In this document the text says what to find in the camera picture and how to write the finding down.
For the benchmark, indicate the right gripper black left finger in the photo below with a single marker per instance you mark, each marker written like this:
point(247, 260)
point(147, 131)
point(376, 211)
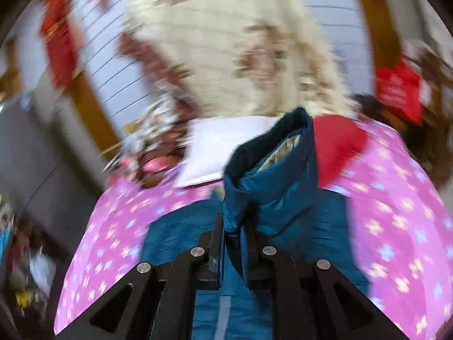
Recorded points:
point(155, 301)

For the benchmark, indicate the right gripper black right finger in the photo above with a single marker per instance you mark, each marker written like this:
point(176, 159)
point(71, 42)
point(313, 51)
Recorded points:
point(310, 301)

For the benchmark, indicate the teal puffer down jacket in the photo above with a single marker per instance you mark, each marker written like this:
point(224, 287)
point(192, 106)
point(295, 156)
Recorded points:
point(270, 182)

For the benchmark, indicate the pink floral bed sheet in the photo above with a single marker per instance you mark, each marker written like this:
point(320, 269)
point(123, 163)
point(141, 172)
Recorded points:
point(401, 235)

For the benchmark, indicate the brown patterned blanket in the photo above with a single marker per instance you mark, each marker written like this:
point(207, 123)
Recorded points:
point(156, 141)

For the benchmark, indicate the red pillow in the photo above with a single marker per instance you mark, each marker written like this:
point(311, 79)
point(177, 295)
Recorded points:
point(338, 139)

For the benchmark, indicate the white folded cloth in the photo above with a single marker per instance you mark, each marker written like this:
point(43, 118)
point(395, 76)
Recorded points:
point(211, 143)

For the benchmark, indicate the red shopping bag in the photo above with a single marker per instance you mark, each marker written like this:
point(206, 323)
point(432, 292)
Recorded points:
point(398, 89)

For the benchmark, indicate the cream floral quilt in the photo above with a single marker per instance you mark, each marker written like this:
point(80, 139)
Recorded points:
point(226, 58)

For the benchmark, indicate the red hanging decoration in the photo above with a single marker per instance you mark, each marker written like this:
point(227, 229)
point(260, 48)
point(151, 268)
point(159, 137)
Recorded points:
point(59, 43)

